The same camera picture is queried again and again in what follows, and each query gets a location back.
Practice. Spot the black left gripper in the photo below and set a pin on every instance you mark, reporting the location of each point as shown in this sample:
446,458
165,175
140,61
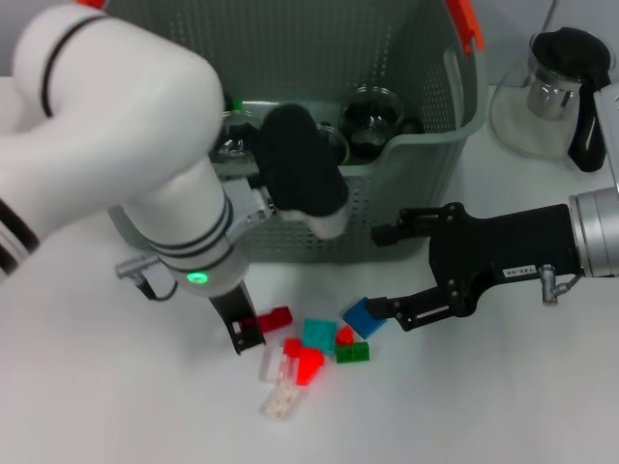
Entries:
232,302

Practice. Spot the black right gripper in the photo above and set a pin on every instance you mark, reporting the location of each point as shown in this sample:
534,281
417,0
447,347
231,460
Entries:
503,249

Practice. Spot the dark red toy brick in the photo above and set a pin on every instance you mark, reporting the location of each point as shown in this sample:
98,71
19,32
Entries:
275,320

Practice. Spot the white toy brick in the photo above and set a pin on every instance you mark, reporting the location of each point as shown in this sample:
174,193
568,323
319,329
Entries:
273,365

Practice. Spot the glass teacup with black base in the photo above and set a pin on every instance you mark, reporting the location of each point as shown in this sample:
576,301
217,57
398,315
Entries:
370,121
338,145
237,140

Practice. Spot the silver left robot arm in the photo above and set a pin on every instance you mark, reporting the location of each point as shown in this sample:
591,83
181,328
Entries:
121,121

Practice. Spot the grey perforated storage basket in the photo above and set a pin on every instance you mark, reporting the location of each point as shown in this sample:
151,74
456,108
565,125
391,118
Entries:
387,193

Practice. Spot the small orange toy brick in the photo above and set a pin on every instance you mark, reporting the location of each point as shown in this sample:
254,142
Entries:
345,335
292,347

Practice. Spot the blue toy plate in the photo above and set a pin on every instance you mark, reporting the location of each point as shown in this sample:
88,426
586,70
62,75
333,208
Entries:
358,321

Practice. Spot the orange sloped toy brick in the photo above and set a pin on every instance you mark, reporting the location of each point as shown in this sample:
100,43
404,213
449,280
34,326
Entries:
309,368

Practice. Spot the teal toy plate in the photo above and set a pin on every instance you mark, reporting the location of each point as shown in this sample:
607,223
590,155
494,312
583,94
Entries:
319,334

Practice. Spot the clear beige toy brick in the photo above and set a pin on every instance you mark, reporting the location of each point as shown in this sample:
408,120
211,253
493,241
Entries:
281,403

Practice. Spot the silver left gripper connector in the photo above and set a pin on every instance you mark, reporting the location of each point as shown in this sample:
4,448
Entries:
138,266

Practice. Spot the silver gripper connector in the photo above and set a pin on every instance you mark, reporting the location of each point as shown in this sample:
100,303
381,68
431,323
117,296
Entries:
138,266
550,285

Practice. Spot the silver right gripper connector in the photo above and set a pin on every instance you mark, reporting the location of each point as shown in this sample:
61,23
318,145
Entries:
550,285

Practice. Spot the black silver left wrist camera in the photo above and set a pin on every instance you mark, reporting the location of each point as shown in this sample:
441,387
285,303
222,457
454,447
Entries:
300,164

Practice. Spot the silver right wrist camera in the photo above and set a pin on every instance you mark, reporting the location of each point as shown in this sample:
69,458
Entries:
609,140

